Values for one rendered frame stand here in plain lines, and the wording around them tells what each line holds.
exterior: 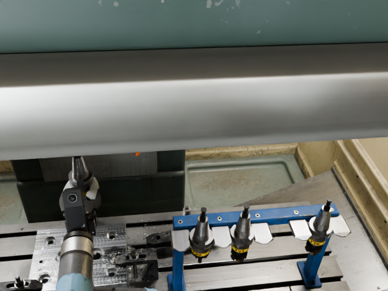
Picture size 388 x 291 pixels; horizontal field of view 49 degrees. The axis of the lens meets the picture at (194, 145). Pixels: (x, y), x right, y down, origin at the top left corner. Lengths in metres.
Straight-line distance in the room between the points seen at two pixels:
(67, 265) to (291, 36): 0.87
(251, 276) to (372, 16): 1.31
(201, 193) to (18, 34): 1.98
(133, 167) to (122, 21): 1.56
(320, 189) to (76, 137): 1.79
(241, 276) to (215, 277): 0.09
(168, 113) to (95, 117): 0.03
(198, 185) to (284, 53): 2.00
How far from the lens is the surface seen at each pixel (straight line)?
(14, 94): 0.18
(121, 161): 1.72
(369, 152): 1.72
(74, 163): 1.13
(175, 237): 1.15
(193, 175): 2.23
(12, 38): 0.20
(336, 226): 1.26
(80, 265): 1.01
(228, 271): 1.48
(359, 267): 1.72
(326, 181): 1.96
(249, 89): 0.18
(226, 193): 2.16
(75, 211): 1.07
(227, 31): 0.20
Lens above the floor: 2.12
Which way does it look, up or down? 39 degrees down
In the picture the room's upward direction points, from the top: 3 degrees clockwise
